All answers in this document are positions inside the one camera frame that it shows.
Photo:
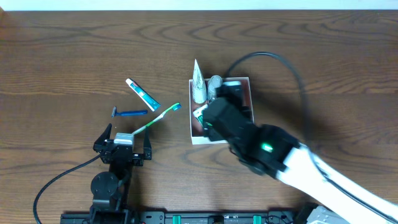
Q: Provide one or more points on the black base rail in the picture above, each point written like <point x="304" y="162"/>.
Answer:
<point x="160" y="217"/>

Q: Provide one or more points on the blue disposable razor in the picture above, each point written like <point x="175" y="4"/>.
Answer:
<point x="128" y="113"/>

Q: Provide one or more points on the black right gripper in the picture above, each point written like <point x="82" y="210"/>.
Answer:
<point x="224" y="115"/>

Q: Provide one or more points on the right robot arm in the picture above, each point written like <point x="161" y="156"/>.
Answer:
<point x="270" y="150"/>

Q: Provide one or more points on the white box with pink interior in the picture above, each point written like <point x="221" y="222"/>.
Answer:
<point x="196" y="131"/>

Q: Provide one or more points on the green Dettol soap packet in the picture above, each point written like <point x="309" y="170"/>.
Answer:
<point x="198" y="114"/>

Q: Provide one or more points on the clear bottle with blue liquid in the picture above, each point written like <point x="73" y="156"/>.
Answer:
<point x="213" y="83"/>

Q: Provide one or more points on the white conical tube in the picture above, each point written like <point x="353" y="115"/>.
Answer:
<point x="199" y="91"/>

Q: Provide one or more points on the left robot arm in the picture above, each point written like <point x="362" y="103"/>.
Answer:
<point x="110" y="189"/>

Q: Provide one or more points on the green white toothbrush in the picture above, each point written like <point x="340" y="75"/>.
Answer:
<point x="174" y="107"/>

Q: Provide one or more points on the small toothpaste tube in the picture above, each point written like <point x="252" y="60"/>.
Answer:
<point x="143" y="95"/>

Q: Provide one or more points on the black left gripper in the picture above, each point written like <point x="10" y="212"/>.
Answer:
<point x="121" y="152"/>

